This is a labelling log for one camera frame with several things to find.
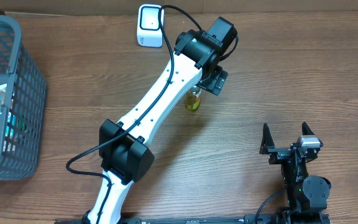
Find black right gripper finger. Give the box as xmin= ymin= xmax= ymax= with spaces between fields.
xmin=259 ymin=123 xmax=275 ymax=154
xmin=302 ymin=122 xmax=314 ymax=136

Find yellow oil bottle silver cap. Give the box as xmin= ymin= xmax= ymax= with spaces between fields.
xmin=185 ymin=86 xmax=201 ymax=111

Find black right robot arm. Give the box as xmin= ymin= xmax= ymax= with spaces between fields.
xmin=254 ymin=122 xmax=331 ymax=223

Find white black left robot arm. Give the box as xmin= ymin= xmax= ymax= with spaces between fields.
xmin=82 ymin=17 xmax=238 ymax=223

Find white black barcode scanner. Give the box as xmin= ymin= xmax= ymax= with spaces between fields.
xmin=136 ymin=4 xmax=164 ymax=48

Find grey plastic shopping basket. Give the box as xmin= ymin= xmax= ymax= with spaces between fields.
xmin=0 ymin=15 xmax=48 ymax=181

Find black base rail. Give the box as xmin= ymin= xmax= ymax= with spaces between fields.
xmin=55 ymin=214 xmax=331 ymax=224

